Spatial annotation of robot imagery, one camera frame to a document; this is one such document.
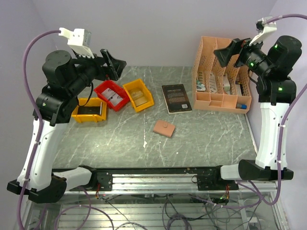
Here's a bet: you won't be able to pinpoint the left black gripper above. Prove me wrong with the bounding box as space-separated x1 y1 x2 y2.
67 48 126 96

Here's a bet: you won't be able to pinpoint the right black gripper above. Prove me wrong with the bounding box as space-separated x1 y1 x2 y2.
214 32 273 77

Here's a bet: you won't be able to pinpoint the red bin with cards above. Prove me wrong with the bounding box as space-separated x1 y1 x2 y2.
94 80 130 112

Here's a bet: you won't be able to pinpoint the yellow bin with cards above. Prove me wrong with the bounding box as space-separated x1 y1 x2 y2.
123 79 154 113

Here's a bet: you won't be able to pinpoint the pink leather card holder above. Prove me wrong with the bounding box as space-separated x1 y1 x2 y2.
153 120 175 138

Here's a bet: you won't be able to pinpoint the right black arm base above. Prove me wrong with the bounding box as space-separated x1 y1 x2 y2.
191 174 238 191

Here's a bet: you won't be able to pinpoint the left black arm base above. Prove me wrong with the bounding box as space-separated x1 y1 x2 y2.
89 169 113 192

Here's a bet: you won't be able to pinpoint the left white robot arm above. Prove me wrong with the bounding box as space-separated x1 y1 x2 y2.
7 49 127 204

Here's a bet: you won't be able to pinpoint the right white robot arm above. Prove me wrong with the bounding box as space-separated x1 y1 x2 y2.
211 35 302 190

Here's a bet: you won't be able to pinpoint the peach file organizer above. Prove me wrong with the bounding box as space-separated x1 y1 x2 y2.
191 36 252 114

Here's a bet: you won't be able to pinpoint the black book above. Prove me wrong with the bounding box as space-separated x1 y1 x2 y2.
162 84 192 115

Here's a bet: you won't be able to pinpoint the aluminium frame rail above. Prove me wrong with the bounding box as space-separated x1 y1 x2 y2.
25 172 279 195

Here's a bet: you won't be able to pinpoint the tangled floor cables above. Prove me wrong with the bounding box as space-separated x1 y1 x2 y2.
95 191 264 230

